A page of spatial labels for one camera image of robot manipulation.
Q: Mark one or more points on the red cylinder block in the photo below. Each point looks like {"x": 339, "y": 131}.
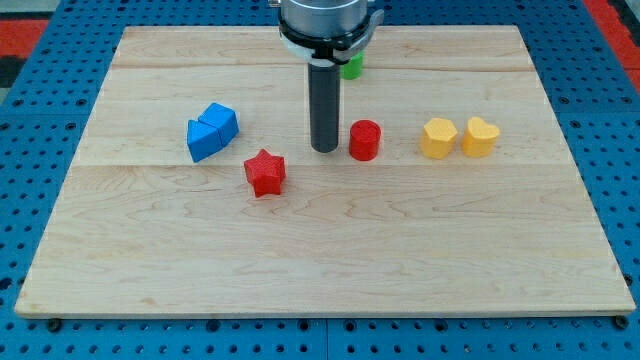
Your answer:
{"x": 364, "y": 142}

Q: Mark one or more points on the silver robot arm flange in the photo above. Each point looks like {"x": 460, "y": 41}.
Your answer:
{"x": 326, "y": 32}

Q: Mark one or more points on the red star block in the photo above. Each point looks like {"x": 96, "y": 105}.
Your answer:
{"x": 265, "y": 173}

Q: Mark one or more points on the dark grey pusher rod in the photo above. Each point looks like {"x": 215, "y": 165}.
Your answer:
{"x": 324, "y": 105}

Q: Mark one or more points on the blue cube block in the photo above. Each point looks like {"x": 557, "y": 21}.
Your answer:
{"x": 224, "y": 119}

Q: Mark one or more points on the green block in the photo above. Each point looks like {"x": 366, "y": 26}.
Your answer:
{"x": 353, "y": 68}

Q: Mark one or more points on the yellow hexagon block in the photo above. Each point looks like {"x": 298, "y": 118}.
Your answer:
{"x": 438, "y": 138}

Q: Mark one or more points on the light wooden board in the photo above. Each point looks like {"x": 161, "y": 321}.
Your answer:
{"x": 139, "y": 230}

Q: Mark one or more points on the blue triangle block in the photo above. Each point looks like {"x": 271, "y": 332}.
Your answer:
{"x": 203, "y": 140}

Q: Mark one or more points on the yellow heart block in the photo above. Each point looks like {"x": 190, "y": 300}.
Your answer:
{"x": 479, "y": 138}

